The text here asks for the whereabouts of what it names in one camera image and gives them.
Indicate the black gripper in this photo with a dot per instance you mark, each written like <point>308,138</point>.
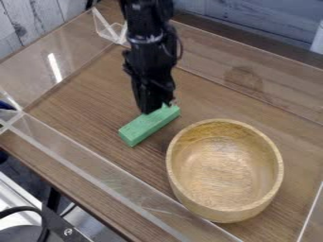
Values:
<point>150,61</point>

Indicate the green rectangular block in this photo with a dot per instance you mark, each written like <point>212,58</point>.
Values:
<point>147,124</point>

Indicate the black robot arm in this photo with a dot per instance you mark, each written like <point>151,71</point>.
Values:
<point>148,19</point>

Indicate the brown wooden bowl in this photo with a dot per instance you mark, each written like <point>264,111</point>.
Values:
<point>226,170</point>

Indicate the black table leg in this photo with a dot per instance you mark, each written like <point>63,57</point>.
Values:
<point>53,200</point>

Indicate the clear acrylic corner bracket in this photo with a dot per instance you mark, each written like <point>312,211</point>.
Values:
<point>112,32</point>

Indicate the clear acrylic front wall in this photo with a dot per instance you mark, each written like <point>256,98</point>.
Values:
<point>134,207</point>

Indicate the black metal bracket with screw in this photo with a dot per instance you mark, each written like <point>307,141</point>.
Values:
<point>60,230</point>

